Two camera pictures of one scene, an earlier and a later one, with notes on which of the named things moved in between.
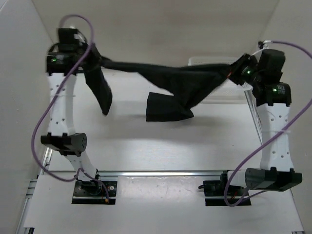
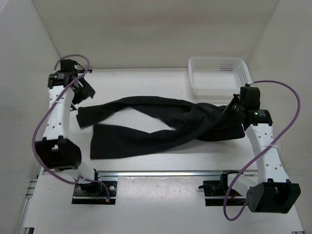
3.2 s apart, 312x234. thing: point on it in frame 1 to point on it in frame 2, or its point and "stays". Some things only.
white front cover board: x=158 y=204 stays
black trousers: x=189 y=85 to x=189 y=121
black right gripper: x=245 y=60 to x=228 y=109
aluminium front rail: x=162 y=174 stays
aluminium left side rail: x=44 y=169 stays
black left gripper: x=82 y=45 to x=87 y=91
